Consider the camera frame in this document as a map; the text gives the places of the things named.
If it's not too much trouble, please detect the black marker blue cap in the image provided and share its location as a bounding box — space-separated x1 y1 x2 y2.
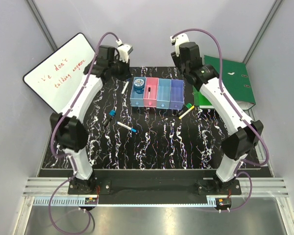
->
103 110 116 127

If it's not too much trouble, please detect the white dry-erase board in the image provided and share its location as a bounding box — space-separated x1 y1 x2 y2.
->
23 33 95 113

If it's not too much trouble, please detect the yellow white marker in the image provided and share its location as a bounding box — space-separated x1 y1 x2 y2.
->
179 105 195 119

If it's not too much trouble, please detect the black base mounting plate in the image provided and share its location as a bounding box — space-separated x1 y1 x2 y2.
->
68 169 242 206

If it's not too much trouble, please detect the pink storage bin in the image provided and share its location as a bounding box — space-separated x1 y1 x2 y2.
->
144 77 159 108

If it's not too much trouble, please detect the blue round tape dispenser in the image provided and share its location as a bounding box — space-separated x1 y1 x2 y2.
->
133 77 145 94

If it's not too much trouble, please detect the white pen black tip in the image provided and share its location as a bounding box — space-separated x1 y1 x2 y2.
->
147 87 151 99

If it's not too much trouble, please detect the aluminium rail frame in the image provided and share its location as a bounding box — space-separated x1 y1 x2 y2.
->
13 107 294 235

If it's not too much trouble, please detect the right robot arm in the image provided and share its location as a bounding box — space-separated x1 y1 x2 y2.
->
171 41 264 194

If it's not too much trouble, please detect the light blue storage bin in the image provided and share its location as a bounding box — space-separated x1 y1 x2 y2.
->
156 78 171 109

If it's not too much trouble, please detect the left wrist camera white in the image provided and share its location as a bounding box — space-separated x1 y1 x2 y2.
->
116 39 133 63

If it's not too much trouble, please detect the green black highlighter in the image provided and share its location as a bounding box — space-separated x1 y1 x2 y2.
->
177 103 192 117

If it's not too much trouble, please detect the green lever arch binder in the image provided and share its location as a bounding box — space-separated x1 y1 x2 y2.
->
193 55 255 111

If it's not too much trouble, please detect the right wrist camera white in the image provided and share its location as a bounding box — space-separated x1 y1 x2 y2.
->
170 33 189 57

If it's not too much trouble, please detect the light blue end bin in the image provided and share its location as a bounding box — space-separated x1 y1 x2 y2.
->
130 77 146 107

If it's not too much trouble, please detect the black marble pattern mat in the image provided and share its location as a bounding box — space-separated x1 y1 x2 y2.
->
38 66 262 170

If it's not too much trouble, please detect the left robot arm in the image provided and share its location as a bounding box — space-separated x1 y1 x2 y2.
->
50 43 133 194

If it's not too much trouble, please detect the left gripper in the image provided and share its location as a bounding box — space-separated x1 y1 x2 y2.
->
109 56 132 81

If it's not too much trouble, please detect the white marker black cap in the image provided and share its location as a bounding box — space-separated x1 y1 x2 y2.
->
121 81 129 94

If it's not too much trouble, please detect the purple storage bin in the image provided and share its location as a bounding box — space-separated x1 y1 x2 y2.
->
169 79 184 110

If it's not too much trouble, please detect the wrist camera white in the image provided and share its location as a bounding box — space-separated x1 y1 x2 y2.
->
116 39 133 63
170 33 189 57

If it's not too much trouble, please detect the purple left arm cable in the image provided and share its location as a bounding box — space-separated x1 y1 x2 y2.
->
48 31 123 233

